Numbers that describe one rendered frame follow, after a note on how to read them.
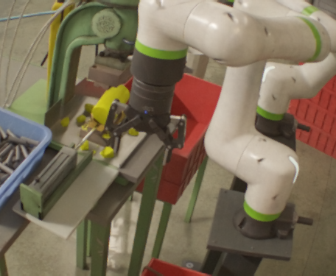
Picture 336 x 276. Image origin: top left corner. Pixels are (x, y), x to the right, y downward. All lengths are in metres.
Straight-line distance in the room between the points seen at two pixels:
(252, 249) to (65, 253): 1.31
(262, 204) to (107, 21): 0.63
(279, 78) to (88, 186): 0.77
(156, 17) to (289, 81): 1.05
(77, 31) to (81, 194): 0.46
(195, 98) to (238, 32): 1.77
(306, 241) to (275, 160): 1.67
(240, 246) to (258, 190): 0.17
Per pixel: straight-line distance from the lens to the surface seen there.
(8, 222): 1.38
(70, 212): 1.36
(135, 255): 2.08
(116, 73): 1.48
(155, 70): 0.96
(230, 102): 1.41
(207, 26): 0.86
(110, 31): 1.46
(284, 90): 1.90
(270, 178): 1.41
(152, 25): 0.92
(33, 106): 1.75
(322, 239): 3.10
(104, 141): 1.58
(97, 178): 1.48
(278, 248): 1.52
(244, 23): 0.85
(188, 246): 2.79
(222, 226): 1.54
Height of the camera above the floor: 1.92
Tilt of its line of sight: 34 degrees down
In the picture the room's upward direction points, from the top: 12 degrees clockwise
